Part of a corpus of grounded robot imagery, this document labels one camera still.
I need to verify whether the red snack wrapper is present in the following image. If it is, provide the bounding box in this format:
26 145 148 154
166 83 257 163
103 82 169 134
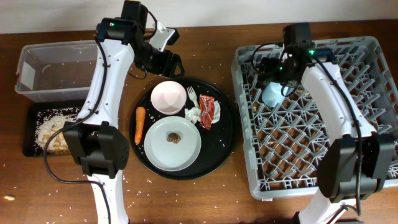
200 95 221 130

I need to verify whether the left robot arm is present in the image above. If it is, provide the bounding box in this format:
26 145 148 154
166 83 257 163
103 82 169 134
62 1 183 223

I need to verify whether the black rectangular tray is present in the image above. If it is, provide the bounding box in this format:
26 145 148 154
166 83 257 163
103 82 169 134
22 100 85 157

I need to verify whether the grey round plate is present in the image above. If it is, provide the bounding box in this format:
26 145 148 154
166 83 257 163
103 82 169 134
144 116 202 172

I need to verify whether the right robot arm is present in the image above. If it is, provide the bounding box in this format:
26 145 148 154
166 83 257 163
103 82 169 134
257 23 395 223

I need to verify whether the round black serving tray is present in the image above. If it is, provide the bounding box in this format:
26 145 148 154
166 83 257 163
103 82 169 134
129 77 238 180

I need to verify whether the grey dishwasher rack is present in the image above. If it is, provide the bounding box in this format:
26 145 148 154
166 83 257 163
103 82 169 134
231 36 397 201

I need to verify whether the brown food lump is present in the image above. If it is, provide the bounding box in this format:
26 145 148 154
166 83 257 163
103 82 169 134
167 133 181 144

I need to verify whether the peanut on table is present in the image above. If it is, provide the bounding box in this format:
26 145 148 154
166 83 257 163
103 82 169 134
4 195 15 201

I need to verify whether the white bowl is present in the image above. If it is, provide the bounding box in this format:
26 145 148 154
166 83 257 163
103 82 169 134
150 81 187 115

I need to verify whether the light blue cup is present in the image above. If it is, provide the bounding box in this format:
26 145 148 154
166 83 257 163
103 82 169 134
261 82 295 108

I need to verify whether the rice and nuts pile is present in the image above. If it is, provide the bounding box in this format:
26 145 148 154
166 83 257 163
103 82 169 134
34 107 80 155

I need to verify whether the orange carrot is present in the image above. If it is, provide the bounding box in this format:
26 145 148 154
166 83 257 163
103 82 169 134
134 106 146 145

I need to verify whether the clear plastic bin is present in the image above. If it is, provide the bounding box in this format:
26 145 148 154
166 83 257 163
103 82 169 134
15 40 97 102

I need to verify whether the white napkin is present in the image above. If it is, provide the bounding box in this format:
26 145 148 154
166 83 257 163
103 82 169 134
184 107 201 124

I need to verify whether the white plastic fork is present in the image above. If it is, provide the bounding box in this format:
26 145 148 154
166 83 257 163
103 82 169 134
187 86 200 109

